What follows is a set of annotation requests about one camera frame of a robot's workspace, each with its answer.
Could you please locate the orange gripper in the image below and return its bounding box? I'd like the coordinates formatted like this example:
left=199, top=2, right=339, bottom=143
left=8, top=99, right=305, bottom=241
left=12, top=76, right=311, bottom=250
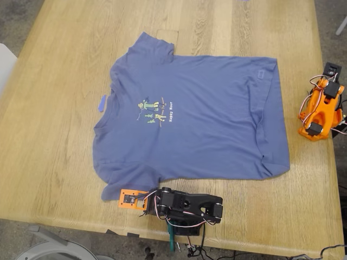
left=311, top=76, right=345, bottom=100

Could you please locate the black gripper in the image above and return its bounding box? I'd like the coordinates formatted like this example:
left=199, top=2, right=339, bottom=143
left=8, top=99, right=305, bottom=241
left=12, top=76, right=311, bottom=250
left=143, top=186, right=174, bottom=219

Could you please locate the grey round stool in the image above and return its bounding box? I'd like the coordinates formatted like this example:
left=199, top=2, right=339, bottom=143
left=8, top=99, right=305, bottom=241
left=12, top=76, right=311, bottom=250
left=15, top=224, right=109, bottom=260

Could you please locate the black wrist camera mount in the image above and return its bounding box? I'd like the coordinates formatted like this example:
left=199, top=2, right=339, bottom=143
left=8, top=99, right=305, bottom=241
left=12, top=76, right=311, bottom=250
left=323, top=62, right=342, bottom=80

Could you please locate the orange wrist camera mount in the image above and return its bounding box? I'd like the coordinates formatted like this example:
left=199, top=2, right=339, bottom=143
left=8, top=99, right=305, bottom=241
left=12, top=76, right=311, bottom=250
left=118, top=188, right=149, bottom=211

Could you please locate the small blue tape strip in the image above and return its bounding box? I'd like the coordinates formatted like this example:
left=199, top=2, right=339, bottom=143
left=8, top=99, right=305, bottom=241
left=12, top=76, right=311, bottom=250
left=98, top=94, right=108, bottom=113

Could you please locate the blue printed T-shirt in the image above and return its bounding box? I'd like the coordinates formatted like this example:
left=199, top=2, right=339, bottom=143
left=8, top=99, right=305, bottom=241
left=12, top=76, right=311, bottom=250
left=93, top=31, right=291, bottom=202

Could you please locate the thin black floor cable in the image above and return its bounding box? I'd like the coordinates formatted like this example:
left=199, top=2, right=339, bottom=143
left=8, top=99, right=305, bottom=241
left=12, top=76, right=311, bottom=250
left=319, top=244, right=347, bottom=259

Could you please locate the arm servo wire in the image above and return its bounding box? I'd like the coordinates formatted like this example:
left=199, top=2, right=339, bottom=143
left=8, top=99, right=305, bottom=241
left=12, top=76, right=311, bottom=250
left=299, top=75, right=326, bottom=114

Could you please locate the black power cable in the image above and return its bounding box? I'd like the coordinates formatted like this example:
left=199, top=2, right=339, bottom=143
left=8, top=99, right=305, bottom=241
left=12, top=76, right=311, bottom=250
left=187, top=226, right=236, bottom=260

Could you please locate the white furniture leg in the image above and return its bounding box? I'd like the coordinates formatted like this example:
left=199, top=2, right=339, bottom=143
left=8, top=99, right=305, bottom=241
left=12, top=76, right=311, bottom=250
left=335, top=16, right=347, bottom=36

